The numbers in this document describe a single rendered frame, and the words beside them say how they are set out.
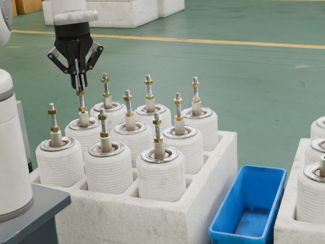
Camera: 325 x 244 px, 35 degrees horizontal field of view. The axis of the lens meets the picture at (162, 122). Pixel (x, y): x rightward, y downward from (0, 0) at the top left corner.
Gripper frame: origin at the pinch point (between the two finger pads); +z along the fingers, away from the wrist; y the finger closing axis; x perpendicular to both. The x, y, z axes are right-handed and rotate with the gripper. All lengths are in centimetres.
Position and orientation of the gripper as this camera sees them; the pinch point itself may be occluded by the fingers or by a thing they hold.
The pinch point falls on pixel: (79, 81)
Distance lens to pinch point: 117.0
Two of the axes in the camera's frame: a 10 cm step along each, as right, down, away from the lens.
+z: 0.7, 9.3, 3.6
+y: -9.3, 1.9, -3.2
